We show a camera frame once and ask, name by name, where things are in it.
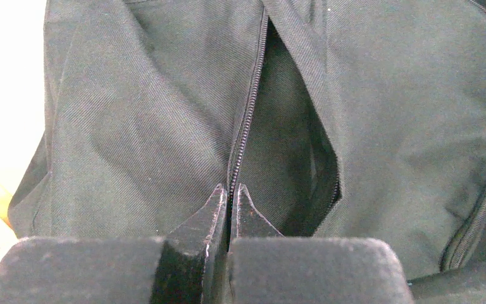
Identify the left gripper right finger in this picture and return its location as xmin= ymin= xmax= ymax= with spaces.
xmin=229 ymin=184 xmax=414 ymax=303

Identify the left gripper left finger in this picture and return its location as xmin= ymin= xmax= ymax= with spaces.
xmin=0 ymin=185 xmax=227 ymax=303

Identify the black student backpack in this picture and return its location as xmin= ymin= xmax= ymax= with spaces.
xmin=8 ymin=1 xmax=486 ymax=279

